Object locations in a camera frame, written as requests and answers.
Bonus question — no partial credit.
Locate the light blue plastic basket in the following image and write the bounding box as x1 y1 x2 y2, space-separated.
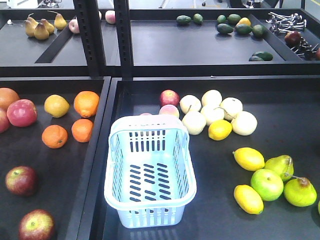
104 115 197 229

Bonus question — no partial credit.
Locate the red yellow apple front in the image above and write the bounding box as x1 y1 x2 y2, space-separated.
18 209 55 240

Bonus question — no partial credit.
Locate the white pear three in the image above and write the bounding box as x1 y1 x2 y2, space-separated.
220 97 243 121

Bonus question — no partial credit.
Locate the dark green avocado three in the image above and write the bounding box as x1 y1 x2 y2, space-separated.
216 14 227 24

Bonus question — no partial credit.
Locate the brown yellow pear three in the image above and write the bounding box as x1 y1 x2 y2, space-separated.
40 18 55 35

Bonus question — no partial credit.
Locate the pink yellow peach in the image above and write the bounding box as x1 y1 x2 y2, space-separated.
158 104 180 118

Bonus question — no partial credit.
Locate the white pear one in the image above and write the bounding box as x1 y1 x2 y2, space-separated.
179 94 202 114

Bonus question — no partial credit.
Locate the white pear five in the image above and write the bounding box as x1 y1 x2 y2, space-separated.
182 111 207 135

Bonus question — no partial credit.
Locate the white pear four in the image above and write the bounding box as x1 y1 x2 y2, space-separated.
200 105 225 126

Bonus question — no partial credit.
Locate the white pear two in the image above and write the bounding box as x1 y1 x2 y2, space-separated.
201 89 223 106

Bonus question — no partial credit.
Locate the yellow lemon near pears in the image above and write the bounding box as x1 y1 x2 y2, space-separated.
208 119 232 141

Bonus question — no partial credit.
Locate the large orange far right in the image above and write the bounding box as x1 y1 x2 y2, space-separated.
73 90 100 118

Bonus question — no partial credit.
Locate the black rear display tray stand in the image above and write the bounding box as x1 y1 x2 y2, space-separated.
0 8 320 78

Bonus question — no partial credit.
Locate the small orange lower right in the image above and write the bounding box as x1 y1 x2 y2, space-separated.
71 118 94 143

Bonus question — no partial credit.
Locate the small orange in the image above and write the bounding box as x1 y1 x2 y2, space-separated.
71 118 94 143
41 124 68 149

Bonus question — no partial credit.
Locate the white pear six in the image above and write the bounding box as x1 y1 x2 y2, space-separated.
231 111 258 136

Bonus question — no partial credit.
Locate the yellow lemon upper right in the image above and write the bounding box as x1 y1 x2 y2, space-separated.
232 147 265 172

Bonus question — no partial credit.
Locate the dark green avocado one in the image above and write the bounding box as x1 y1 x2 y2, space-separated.
176 15 192 26

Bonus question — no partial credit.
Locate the yellow round citrus fruit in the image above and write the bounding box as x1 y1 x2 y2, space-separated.
44 94 70 118

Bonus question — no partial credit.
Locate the small orange lower left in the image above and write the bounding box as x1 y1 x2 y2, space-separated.
41 124 68 149

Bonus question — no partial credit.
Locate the dark green avocado two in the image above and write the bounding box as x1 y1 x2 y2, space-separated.
193 13 204 25

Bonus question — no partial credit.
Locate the black wooden fruit display stand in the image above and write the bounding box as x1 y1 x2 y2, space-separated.
0 76 111 240

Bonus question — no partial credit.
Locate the dark green avocado five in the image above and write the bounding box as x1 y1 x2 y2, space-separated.
216 23 234 35

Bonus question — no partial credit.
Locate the pale pink apple right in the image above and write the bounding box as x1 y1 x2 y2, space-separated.
105 10 116 25

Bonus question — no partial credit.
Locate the dark green avocado eight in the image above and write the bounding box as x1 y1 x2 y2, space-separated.
249 51 274 62

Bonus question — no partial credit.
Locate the yellow lemon lower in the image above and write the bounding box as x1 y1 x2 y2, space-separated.
233 184 264 215

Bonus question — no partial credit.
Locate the dark green avocado six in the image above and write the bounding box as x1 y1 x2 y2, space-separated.
235 23 252 35

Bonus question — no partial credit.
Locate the dark green avocado four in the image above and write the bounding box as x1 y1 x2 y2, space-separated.
227 13 242 26

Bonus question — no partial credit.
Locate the green apple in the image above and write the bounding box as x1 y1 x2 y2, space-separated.
250 168 284 202

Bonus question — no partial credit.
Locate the pale pink apple front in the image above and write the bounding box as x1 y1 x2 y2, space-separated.
68 18 80 34

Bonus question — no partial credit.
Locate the yellow mango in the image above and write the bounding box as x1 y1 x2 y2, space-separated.
236 17 252 27

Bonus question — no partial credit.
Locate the green pear rear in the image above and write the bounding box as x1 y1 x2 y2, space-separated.
264 155 294 182

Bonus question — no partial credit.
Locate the dark green avocado seven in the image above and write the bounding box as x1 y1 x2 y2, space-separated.
252 24 266 39

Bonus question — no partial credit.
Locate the pinkish red apple right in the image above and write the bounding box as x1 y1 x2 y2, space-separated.
6 99 38 127

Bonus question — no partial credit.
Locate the brown yellow pear four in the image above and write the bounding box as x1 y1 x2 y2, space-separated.
48 10 67 31

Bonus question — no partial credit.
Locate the black perforated upright post right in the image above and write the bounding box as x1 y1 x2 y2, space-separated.
113 0 134 78

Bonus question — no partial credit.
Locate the black perforated upright post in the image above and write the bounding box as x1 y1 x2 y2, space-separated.
73 0 106 78
113 0 134 78

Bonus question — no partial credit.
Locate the black perforated upright post left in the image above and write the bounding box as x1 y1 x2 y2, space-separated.
73 0 106 78

